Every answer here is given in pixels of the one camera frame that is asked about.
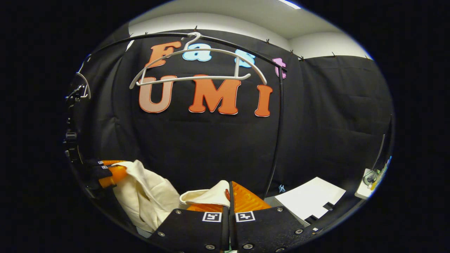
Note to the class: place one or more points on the ceiling light panel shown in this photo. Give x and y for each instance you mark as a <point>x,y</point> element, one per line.
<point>290,4</point>

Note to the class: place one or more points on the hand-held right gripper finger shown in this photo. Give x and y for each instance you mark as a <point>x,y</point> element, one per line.
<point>225,228</point>
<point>232,228</point>

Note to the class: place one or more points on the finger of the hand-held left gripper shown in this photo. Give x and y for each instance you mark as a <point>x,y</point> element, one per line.
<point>105,163</point>
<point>112,175</point>

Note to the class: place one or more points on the white floor sheet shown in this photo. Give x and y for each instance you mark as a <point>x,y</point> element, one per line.
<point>309,196</point>

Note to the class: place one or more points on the white plastic clothes hanger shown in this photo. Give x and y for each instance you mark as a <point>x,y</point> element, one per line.
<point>88,88</point>
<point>193,78</point>

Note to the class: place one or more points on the clear round object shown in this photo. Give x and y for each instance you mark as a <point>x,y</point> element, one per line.
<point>371,177</point>

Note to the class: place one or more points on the small blue object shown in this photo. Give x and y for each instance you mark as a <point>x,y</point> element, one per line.
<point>282,188</point>

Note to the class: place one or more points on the cream jacket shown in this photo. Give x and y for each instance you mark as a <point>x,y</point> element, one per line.
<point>147,196</point>

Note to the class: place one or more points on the black backdrop cloth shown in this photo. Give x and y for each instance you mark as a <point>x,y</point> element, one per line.
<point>197,147</point>

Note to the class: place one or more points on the black clothes rail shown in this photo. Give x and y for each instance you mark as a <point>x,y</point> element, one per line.
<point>280,116</point>

